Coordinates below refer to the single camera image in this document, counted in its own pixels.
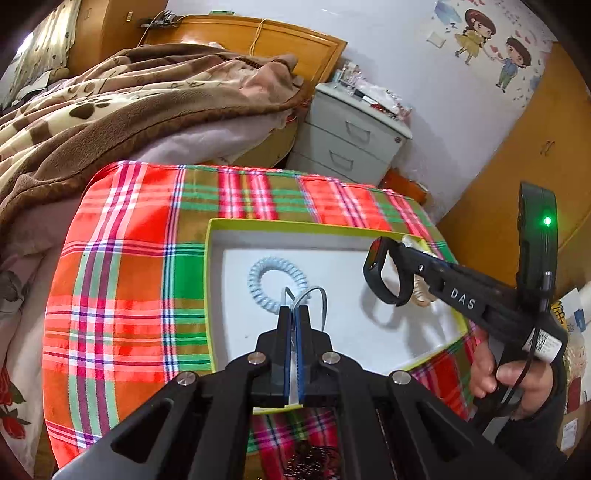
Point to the tall wooden cabinet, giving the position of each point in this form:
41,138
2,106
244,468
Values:
115,27

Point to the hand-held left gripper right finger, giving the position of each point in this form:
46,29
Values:
304,341

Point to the lilac quilt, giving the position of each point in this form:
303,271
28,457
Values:
207,143

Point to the cartoon children wall sticker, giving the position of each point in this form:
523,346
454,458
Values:
475,27

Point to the person's right hand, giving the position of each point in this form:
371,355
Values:
508,373

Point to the white nightstand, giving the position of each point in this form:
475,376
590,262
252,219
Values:
341,134

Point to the power strip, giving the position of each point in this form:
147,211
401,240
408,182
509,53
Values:
161,21

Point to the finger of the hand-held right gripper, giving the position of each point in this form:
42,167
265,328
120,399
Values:
455,293
441,263

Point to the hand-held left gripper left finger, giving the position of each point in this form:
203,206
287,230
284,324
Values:
281,341

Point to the yellow-green cardboard tray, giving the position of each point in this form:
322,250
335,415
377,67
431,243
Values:
240,277

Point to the wooden headboard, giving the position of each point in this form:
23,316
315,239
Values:
300,50

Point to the black fitness band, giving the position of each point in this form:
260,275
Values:
371,272

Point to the large wooden wardrobe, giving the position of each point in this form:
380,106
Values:
531,138

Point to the floral bed sheet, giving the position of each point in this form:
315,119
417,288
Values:
18,323

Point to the pile of printed boxes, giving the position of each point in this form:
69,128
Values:
575,323

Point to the brown paw print blanket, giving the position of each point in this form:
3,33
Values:
138,115

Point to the red green plaid cloth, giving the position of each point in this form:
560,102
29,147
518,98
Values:
129,277

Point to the spotted curtain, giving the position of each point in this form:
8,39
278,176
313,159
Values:
41,50

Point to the pile of nightstand clutter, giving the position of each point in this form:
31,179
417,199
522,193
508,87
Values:
374,97

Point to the orange box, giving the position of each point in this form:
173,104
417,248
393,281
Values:
406,182

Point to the person's right forearm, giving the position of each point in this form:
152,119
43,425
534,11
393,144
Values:
531,443

